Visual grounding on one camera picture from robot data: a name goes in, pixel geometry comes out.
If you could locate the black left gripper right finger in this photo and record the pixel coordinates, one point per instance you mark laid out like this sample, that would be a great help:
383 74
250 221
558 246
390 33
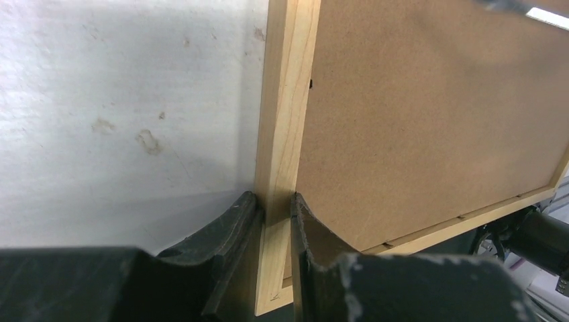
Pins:
334 282

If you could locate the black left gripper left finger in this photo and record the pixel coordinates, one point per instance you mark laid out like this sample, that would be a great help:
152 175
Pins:
209 276

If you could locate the wooden picture frame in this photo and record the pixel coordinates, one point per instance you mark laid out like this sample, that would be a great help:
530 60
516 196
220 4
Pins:
404 123

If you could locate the blue red screwdriver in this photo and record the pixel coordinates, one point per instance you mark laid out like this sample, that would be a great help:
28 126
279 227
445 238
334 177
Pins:
527 10

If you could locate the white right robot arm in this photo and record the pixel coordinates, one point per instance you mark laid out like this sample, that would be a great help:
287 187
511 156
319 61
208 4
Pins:
532 235

